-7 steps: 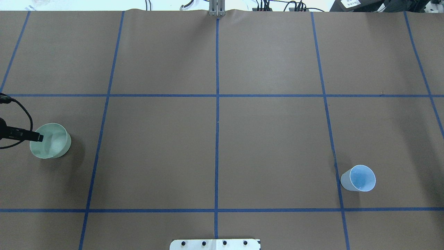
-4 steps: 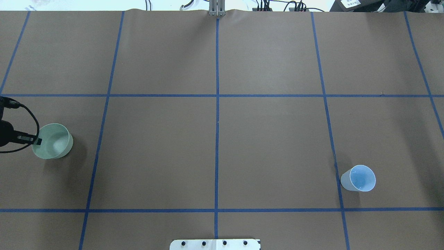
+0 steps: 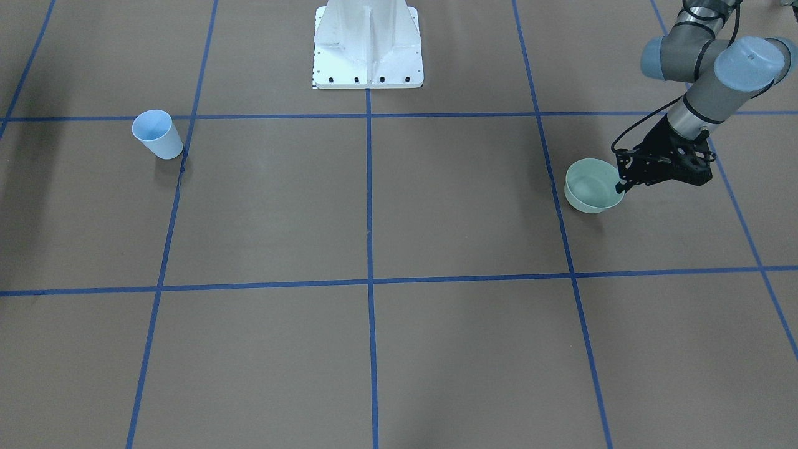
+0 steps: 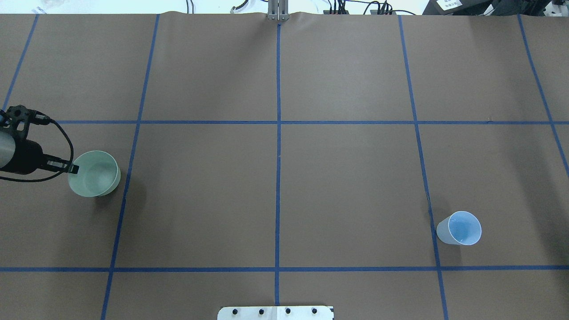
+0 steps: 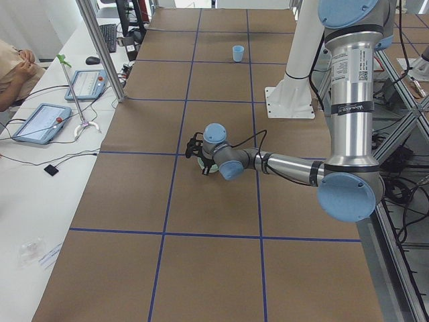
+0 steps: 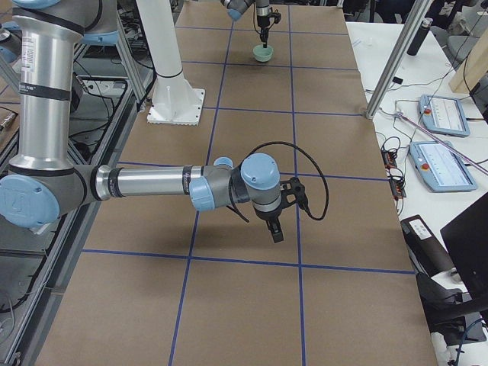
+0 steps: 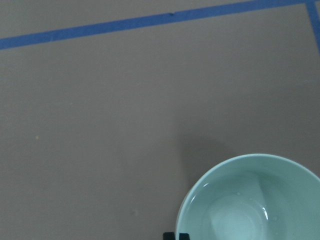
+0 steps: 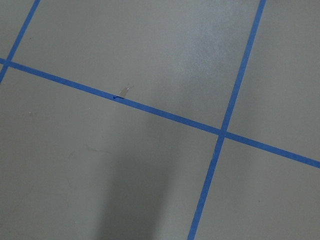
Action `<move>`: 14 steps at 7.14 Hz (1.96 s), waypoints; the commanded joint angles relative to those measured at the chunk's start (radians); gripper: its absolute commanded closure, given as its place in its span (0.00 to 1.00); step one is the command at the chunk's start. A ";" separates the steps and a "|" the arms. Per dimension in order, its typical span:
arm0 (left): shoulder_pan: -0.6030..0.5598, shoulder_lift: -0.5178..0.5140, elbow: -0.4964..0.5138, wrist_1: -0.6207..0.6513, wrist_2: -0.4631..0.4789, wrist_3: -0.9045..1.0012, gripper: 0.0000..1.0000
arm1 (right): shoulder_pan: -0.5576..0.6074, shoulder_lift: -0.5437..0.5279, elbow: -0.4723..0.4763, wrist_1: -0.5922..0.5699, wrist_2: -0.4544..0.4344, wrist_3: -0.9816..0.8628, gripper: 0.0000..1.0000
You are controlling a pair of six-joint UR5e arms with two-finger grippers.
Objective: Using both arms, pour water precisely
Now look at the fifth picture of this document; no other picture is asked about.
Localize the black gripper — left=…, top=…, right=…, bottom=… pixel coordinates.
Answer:
left=199, top=146, right=215, bottom=176

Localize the seated person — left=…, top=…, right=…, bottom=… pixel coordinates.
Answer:
left=1, top=40, right=45, bottom=112

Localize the green plastic bowl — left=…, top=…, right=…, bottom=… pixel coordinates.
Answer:
left=197, top=158, right=219, bottom=174

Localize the upper blue teach pendant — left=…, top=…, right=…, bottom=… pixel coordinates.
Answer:
left=69, top=70, right=107, bottom=101

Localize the small black square pad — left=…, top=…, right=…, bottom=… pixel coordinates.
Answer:
left=44, top=164, right=59, bottom=176

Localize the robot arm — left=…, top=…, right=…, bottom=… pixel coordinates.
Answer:
left=186, top=1, right=396, bottom=222

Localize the blue teach pendant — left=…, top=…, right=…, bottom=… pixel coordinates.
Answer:
left=69, top=70, right=107, bottom=101
left=12, top=103, right=72, bottom=145

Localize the metal rod stand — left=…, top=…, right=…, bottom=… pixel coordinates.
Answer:
left=56, top=54, right=100, bottom=140

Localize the lower blue teach pendant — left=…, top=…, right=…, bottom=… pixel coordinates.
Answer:
left=12, top=103, right=72, bottom=145

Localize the black keyboard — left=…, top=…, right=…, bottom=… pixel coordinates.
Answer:
left=99, top=23, right=117, bottom=53

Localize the clear plastic bag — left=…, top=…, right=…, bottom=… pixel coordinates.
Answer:
left=17, top=237, right=46, bottom=268

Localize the light blue plastic cup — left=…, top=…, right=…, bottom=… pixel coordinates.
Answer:
left=232, top=45, right=245, bottom=62

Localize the white camera stand base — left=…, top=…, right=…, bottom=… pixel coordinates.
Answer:
left=265, top=0, right=324, bottom=119

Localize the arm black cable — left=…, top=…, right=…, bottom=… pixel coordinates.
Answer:
left=231, top=129, right=268, bottom=149

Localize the aluminium frame post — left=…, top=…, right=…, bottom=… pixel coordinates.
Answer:
left=76, top=0, right=125, bottom=103

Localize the black computer mouse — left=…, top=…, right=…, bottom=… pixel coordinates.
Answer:
left=85, top=56, right=101, bottom=65

